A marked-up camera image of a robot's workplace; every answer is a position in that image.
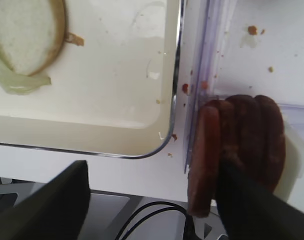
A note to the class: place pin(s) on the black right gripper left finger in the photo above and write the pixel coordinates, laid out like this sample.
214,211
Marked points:
56,211

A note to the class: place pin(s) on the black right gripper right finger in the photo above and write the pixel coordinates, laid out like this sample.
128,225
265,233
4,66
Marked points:
250,212

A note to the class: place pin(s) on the brown meat patty slice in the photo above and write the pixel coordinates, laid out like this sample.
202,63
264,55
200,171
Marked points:
204,165

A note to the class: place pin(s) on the remaining meat patties stack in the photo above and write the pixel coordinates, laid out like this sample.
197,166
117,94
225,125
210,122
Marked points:
252,136

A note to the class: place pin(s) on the lettuce leaf on bun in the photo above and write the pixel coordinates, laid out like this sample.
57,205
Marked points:
19,84

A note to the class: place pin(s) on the white metal tray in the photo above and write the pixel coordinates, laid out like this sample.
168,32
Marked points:
113,95

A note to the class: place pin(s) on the bottom bun half on tray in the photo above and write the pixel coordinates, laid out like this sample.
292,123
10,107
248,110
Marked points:
31,34

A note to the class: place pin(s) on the right lower clear cross rail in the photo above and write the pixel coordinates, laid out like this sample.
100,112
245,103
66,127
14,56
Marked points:
294,115

